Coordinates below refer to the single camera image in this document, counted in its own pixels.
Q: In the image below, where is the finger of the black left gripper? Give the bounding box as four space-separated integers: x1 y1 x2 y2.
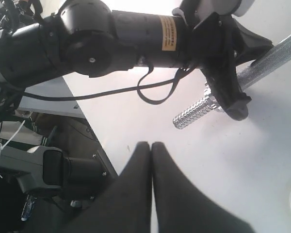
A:
208 70 252 121
232 20 274 66

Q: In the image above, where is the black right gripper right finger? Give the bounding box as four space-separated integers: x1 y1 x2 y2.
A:
151 142 254 233

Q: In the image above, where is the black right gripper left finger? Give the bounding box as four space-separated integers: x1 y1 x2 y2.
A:
60 142 152 233

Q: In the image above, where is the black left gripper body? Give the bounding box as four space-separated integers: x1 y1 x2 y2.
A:
177 11 237 83

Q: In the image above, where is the chrome threaded dumbbell bar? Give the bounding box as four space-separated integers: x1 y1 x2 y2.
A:
173 35 291 130

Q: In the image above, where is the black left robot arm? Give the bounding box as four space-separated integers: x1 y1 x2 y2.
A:
0 0 273 121

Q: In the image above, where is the grey arm mounting base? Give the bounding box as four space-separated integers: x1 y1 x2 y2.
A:
0 146 116 200

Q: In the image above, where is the blue plastic bottle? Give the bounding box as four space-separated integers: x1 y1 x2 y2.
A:
21 195 37 221

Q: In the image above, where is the white zip tie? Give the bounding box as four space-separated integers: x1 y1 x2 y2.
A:
0 120 25 179

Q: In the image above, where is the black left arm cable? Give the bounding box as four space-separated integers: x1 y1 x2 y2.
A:
24 62 192 105

